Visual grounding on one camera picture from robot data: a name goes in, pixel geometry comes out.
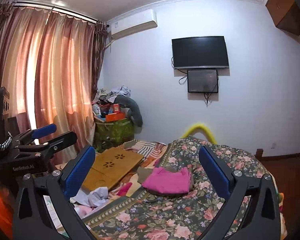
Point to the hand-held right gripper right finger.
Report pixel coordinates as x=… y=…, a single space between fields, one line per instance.
x=215 y=172

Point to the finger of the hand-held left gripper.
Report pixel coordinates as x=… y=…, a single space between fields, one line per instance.
x=62 y=138
x=43 y=130

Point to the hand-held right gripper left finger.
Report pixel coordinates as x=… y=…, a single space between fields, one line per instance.
x=80 y=170

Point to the pink pants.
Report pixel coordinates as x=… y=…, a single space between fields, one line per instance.
x=167 y=181

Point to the white cloth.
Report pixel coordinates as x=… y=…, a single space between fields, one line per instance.
x=95 y=196

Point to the wooden lap desk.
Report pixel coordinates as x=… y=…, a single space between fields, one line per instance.
x=112 y=167

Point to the bright pink cloth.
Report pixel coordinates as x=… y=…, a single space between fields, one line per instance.
x=123 y=189

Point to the orange cloth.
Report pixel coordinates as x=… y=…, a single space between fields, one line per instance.
x=1 y=212

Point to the green storage bin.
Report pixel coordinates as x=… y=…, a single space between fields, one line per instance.
x=115 y=132

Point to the pink curtain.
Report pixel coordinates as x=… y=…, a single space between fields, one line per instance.
x=52 y=80

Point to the orange box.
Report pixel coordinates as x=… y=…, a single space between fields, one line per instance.
x=115 y=117

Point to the red box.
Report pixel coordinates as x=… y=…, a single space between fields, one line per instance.
x=115 y=108

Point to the floral blanket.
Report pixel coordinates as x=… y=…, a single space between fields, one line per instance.
x=165 y=212

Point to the pile of clothes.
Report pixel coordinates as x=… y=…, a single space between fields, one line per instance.
x=112 y=93

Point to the striped patchwork cloth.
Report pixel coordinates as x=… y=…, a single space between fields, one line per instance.
x=147 y=150

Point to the grey cloth bundle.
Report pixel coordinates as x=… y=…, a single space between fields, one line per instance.
x=136 y=111

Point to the white air conditioner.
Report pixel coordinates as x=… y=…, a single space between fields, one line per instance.
x=132 y=23

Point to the wooden bed frame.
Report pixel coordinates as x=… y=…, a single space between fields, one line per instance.
x=259 y=153

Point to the small black wall screen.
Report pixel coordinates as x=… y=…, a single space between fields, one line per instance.
x=202 y=80

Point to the curtain rail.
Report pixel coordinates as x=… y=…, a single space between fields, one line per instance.
x=65 y=12

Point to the black wall television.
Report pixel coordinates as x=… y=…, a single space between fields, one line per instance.
x=200 y=52

